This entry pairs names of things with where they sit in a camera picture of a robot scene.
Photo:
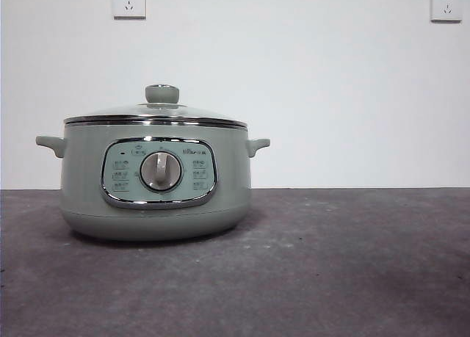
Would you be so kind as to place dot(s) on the glass lid with green knob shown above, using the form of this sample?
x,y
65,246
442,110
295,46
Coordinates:
x,y
161,94

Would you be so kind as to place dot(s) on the sage green electric cooking pot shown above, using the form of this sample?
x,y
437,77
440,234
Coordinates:
x,y
84,175

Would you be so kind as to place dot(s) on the white wall socket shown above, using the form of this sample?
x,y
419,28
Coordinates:
x,y
129,3
446,6

